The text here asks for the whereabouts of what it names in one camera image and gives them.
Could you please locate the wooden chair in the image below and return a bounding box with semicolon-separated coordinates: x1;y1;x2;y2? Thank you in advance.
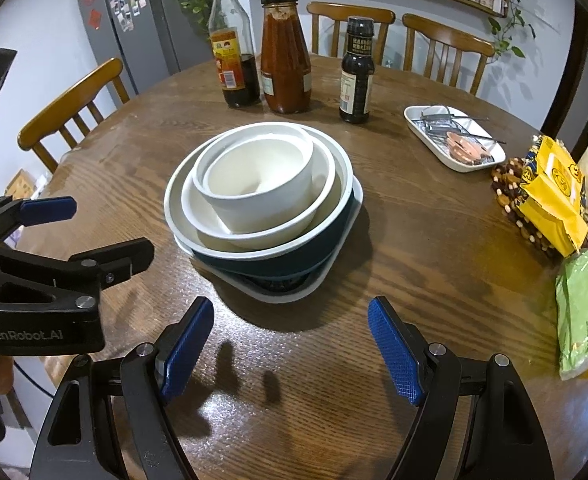
401;13;496;96
306;1;396;61
18;57;131;175

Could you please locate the small trailing green plant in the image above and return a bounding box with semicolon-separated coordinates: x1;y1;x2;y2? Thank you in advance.
489;0;537;58

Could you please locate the white cup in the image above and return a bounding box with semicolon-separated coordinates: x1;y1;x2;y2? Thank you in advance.
203;135;315;235

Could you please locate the pile of metal utensils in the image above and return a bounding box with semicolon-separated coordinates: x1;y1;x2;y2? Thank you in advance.
414;106;507;145

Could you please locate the grey refrigerator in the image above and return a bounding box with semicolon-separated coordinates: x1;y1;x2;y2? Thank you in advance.
73;0;184;101

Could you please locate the yellow nut snack bag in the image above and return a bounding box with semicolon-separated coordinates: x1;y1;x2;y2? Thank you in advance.
490;135;588;261

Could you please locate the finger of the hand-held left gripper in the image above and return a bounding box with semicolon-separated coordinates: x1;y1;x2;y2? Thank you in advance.
0;196;78;242
0;239;156;311

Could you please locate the dark sauce bottle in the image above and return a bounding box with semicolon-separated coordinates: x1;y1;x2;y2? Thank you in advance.
339;16;377;124

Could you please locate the red sauce glass bottle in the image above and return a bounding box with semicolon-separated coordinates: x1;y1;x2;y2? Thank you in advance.
260;0;312;115

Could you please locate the pink utensil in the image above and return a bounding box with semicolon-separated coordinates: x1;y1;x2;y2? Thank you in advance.
444;131;495;166

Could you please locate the green bag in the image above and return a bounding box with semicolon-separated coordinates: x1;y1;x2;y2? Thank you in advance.
555;247;588;381

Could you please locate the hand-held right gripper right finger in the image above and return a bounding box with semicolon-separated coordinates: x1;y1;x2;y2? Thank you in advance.
367;296;556;480

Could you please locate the small white bowl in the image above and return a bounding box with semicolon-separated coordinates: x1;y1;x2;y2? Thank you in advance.
180;122;337;252

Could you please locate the large blue patterned square plate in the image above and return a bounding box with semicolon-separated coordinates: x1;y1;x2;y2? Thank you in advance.
174;175;365;306

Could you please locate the small white tray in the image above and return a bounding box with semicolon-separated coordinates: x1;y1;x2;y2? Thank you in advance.
404;105;507;173

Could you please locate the large white bowl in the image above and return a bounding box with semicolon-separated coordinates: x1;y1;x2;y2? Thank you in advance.
164;122;354;261

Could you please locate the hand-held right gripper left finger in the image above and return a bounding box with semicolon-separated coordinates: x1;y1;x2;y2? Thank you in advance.
28;296;216;480

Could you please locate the yellow cap vinegar bottle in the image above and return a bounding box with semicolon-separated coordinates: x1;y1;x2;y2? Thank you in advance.
208;0;261;109

